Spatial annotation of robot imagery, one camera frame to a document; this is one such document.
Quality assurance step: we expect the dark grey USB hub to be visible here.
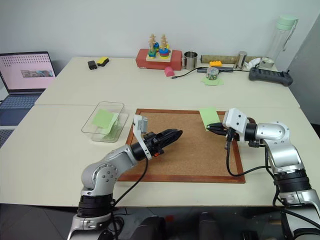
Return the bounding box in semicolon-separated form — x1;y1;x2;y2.
196;65;235;74

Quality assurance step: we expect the yellow and black eraser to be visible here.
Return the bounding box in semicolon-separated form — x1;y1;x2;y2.
96;56;110;68

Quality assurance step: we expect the red rectangular box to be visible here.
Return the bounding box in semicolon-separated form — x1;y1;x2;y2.
135;48;183;72

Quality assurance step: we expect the small grey tape dispenser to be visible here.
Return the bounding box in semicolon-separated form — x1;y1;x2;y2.
258;56;275;70

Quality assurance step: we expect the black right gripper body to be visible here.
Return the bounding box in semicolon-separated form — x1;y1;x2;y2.
219;121;237;138

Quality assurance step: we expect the grey cabinet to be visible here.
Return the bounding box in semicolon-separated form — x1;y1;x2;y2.
285;16;320;141

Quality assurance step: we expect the black USB cable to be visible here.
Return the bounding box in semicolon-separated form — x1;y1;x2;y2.
170;66;210;80

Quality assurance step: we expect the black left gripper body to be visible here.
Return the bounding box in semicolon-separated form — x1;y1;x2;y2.
142;131;166;157

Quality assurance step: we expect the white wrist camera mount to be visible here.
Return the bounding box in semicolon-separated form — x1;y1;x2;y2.
222;107;250;144
132;114;154;161

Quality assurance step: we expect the pink arch block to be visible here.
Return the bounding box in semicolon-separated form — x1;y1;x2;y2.
163;66;177;78

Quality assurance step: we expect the cork board with wooden frame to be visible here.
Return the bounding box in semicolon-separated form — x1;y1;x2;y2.
117;108;247;185

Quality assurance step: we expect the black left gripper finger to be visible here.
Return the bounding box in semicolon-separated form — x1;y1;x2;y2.
158;128;184;142
162;134;183;150

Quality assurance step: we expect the green sticky note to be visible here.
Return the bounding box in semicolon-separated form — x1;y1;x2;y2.
92;109;120;130
101;112;124;141
199;107;222;132

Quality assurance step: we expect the stainless steel mug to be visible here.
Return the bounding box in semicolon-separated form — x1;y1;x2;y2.
181;50;199;70

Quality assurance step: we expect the wooden ring stacking toy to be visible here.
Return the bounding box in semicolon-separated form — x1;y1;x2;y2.
145;33;174;64

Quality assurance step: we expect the patterned tape roll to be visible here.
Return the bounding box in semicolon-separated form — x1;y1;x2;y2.
206;66;220;81

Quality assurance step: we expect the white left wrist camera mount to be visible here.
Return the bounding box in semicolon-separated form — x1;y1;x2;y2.
132;114;154;161

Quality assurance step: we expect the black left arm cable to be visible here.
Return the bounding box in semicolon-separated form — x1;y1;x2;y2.
106;158;150;240

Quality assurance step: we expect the shiny steel cylinder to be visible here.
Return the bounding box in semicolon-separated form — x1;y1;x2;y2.
233;50;248;71

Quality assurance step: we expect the open laptop with pink screen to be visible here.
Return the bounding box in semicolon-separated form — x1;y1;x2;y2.
0;51;57;126

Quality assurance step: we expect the clear bottle with green lid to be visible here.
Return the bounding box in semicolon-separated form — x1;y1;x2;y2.
270;14;300;64

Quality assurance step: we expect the brown cardboard tube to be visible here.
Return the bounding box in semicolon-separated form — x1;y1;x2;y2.
200;54;262;64

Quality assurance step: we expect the clear plastic box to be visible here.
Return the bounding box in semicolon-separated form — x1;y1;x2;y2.
81;100;130;144

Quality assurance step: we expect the black handheld controller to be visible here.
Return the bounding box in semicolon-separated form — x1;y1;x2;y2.
248;66;294;87

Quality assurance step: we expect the white crumpled paper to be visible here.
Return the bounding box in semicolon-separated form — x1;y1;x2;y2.
245;57;262;70

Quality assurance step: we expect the stack of green notes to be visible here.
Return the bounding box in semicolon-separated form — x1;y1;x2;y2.
201;75;224;87

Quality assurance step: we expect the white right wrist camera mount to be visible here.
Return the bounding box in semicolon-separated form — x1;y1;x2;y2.
222;107;250;144

